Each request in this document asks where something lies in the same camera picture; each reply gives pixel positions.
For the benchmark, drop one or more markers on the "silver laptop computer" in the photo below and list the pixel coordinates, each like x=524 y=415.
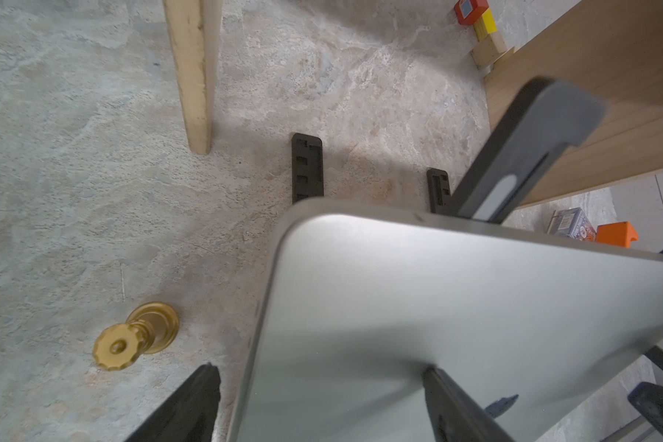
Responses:
x=361 y=300

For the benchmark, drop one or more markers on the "wooden toy block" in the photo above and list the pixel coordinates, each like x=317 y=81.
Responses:
x=490 y=49

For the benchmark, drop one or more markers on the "wooden two-tier shelf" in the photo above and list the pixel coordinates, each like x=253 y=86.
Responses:
x=393 y=89

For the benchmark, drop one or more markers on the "orange plastic block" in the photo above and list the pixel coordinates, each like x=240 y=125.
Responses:
x=620 y=234

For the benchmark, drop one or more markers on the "red toy block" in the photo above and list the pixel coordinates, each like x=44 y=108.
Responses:
x=469 y=11

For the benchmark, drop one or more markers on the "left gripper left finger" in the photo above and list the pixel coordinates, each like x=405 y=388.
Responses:
x=189 y=414

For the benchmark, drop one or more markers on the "black folding laptop stand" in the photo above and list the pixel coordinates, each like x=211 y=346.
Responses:
x=546 y=118

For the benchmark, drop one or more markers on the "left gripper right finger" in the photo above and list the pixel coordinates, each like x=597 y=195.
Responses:
x=454 y=415

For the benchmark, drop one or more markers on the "yellow toy block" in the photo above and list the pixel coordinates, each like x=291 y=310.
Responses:
x=485 y=25

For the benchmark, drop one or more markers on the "small card box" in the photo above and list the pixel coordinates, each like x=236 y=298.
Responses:
x=573 y=224

